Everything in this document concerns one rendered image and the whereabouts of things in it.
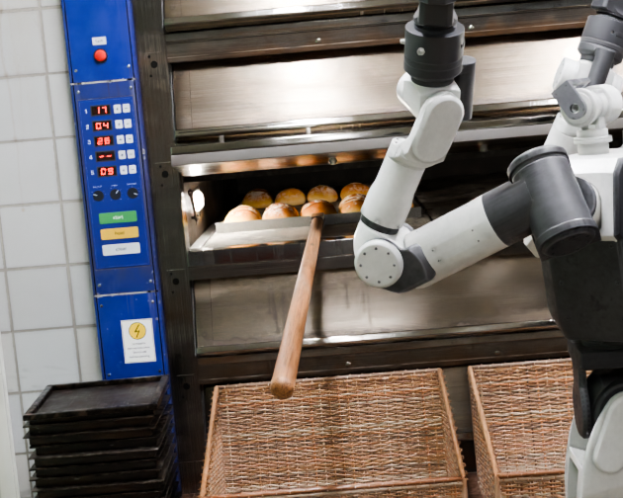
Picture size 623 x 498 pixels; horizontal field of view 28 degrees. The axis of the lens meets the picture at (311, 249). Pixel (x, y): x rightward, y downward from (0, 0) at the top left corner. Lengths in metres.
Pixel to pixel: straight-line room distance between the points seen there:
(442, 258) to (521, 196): 0.16
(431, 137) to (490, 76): 1.10
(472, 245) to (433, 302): 1.09
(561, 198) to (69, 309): 1.52
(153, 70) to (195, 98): 0.12
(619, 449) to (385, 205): 0.56
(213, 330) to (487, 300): 0.66
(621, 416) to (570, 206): 0.41
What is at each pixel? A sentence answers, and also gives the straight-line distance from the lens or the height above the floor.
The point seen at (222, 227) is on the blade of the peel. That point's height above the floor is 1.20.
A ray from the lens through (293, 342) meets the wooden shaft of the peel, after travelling 1.71.
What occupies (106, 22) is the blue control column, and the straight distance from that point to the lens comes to 2.95.
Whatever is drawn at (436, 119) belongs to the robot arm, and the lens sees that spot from 1.86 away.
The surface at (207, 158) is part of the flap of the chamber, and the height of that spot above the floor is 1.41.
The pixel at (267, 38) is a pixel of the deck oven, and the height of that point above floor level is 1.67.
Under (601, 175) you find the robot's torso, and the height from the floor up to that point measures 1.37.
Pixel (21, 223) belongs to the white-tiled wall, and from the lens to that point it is 3.04.
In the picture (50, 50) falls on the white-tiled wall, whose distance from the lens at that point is 3.01.
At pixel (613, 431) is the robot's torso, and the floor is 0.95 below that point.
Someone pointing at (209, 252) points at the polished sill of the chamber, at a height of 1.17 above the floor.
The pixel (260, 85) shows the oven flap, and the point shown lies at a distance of 2.95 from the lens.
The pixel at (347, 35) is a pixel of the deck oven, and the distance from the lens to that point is 2.94.
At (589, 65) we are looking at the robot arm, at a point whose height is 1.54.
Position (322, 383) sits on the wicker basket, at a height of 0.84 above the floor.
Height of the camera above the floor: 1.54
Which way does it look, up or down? 7 degrees down
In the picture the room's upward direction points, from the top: 5 degrees counter-clockwise
